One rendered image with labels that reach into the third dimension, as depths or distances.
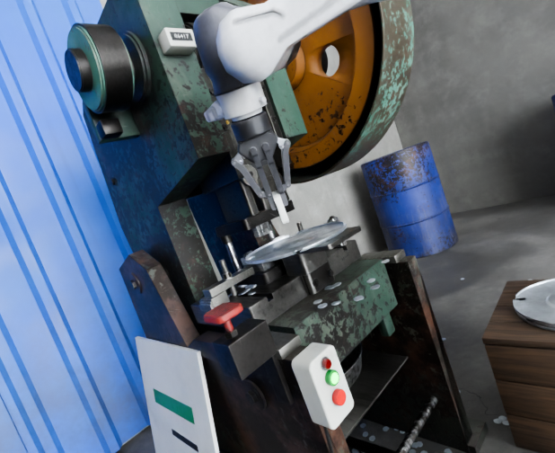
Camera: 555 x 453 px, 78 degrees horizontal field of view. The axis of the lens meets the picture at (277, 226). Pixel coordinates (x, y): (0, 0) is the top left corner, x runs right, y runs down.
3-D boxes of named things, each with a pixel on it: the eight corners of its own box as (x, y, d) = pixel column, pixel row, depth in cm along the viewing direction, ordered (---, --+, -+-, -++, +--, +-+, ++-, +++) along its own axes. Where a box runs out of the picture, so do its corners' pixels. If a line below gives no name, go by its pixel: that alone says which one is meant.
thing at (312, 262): (378, 273, 86) (361, 223, 85) (347, 298, 77) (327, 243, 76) (307, 277, 105) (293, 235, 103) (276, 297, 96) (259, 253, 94)
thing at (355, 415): (408, 358, 107) (408, 356, 106) (325, 466, 79) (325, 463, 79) (312, 343, 138) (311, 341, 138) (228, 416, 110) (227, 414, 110)
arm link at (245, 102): (260, 79, 60) (271, 110, 63) (255, 78, 72) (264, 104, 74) (194, 103, 60) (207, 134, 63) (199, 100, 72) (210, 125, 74)
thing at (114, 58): (171, 104, 79) (133, 7, 77) (121, 110, 72) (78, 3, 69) (138, 137, 96) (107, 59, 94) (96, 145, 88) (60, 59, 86)
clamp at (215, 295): (261, 282, 96) (248, 248, 95) (212, 312, 85) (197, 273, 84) (249, 283, 100) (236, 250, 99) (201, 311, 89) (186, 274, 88)
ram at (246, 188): (300, 197, 97) (264, 95, 94) (262, 213, 87) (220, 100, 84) (263, 208, 110) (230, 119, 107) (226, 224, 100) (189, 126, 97)
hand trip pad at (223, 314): (258, 338, 64) (243, 301, 64) (233, 357, 60) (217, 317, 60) (237, 335, 70) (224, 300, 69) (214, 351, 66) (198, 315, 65)
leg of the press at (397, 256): (488, 430, 108) (401, 156, 98) (477, 457, 100) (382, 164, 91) (292, 377, 177) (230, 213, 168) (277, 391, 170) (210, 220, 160)
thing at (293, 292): (362, 256, 107) (356, 238, 107) (258, 332, 78) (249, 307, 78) (296, 263, 130) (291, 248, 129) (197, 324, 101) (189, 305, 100)
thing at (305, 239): (337, 219, 107) (336, 217, 107) (357, 232, 78) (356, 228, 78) (250, 251, 108) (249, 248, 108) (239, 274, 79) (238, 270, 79)
